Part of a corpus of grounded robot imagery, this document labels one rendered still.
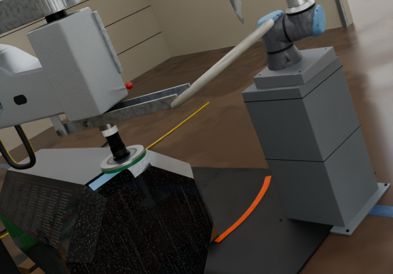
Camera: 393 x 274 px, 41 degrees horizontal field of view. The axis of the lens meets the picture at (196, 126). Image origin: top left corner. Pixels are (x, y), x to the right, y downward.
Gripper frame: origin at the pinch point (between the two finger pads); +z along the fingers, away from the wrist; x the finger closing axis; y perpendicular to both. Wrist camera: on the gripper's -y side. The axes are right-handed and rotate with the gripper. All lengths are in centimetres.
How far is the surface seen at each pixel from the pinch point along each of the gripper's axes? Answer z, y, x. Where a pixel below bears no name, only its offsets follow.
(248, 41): 5.6, -21.4, 11.3
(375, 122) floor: 116, 197, -34
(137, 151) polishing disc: 11, 36, 78
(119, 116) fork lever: -5, 21, 70
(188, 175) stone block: 40, 71, 74
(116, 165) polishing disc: 10, 28, 87
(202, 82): 6.1, -22.9, 31.5
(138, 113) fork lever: -1, 16, 62
